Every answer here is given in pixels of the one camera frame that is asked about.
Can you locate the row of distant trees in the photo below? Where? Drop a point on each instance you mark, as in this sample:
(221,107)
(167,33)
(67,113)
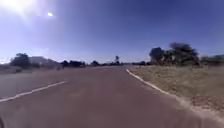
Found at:
(90,63)

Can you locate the reddish grey asphalt road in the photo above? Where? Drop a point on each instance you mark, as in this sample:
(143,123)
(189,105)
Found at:
(103,100)

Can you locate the pale concrete kerb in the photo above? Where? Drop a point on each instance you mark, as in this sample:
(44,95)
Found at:
(156,88)

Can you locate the clump of dark trees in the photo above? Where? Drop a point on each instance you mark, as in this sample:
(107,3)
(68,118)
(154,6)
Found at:
(176,54)

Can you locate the building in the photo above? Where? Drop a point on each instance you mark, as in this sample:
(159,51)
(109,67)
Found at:
(40,61)

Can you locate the dry yellowish grass field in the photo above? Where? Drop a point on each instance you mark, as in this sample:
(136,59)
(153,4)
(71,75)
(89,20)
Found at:
(186,81)

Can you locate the dark tree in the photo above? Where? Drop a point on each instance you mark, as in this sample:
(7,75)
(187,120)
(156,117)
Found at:
(21,60)

